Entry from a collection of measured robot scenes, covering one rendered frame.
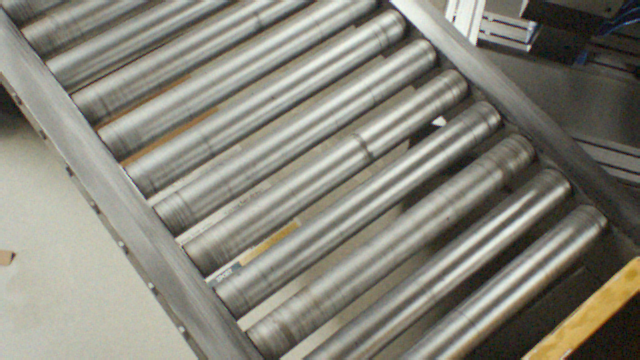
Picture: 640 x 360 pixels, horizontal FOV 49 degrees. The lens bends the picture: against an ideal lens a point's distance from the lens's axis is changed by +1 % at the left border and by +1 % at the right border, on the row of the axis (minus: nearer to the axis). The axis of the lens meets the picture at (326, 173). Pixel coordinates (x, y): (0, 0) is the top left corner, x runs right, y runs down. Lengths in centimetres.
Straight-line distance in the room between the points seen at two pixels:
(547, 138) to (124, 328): 105
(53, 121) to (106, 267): 81
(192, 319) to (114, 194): 18
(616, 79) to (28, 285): 147
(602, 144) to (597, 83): 19
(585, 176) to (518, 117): 12
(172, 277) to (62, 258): 93
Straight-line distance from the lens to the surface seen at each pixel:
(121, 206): 88
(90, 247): 174
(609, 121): 182
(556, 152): 98
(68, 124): 95
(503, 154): 95
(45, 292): 173
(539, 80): 181
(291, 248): 84
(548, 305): 121
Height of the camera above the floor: 159
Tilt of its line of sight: 63 degrees down
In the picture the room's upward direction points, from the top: 11 degrees clockwise
